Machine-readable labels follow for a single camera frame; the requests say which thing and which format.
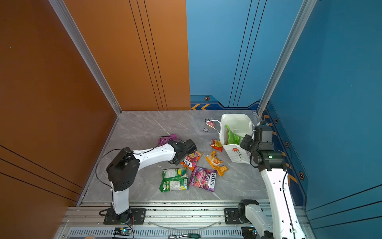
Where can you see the pink bear keychain toy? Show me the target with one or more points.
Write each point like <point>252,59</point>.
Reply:
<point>210,123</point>

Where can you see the left aluminium corner post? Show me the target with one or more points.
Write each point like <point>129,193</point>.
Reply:
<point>73,31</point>

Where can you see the orange yellow snack pouch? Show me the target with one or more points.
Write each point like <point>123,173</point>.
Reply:
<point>216,163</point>

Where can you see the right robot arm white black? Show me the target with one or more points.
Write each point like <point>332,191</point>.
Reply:
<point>273,169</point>

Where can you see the aluminium corner post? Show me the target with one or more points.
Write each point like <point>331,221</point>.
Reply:
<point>291,41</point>
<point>73,31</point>

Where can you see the aluminium front rail frame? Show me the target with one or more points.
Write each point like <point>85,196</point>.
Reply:
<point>157,220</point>

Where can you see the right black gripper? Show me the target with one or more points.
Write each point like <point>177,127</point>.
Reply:
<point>243,144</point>

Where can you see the red yellow small snack packet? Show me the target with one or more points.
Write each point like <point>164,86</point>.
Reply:
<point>216,144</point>

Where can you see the green chips bag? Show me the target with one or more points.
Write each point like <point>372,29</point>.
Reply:
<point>233,138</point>

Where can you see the green handled screwdriver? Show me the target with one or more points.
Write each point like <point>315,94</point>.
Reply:
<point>188,236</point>

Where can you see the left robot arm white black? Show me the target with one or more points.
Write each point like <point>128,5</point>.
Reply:
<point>122,172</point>

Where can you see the purple Fox's candy bag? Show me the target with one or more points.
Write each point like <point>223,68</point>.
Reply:
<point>203,178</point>

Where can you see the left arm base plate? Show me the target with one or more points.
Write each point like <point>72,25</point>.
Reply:
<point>134,216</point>

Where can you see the green circuit board left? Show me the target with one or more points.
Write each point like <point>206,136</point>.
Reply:
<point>123,233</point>

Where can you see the white paper bag with flower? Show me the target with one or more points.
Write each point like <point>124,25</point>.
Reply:
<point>232,129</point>

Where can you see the purple grape candy bag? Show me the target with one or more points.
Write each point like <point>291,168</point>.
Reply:
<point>166,139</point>

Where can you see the green white snack bag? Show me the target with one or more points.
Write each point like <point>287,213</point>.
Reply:
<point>174,179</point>

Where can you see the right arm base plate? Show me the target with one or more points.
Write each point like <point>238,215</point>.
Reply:
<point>235,215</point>

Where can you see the right aluminium corner post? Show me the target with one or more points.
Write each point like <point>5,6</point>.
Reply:
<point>291,41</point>

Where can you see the orange Fox's candy bag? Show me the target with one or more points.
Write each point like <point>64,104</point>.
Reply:
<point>191,160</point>

